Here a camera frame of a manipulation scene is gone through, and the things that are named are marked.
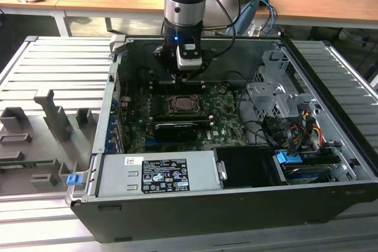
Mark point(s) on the CPU socket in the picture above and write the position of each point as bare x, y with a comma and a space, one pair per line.
169, 111

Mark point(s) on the grey plastic clamp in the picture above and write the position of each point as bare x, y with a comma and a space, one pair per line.
118, 41

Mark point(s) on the graphics card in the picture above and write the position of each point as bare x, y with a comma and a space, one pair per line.
175, 131

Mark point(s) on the green motherboard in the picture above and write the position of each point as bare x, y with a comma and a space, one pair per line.
224, 122

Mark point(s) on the silver metal drive cage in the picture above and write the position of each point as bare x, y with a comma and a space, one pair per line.
265, 92

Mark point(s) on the grey parts rack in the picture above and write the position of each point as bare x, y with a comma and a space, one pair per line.
53, 110

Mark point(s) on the grey power supply unit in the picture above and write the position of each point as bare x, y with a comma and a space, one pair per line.
118, 175

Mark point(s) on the blue disk carrier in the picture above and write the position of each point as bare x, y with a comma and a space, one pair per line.
288, 157

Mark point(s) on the blue plastic latch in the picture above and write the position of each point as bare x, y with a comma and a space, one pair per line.
74, 180

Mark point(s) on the black PC case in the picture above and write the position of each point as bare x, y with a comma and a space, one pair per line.
206, 213

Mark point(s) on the green RAM stick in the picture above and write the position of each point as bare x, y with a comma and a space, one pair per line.
17, 164

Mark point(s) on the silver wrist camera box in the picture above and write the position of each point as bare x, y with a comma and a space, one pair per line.
189, 63

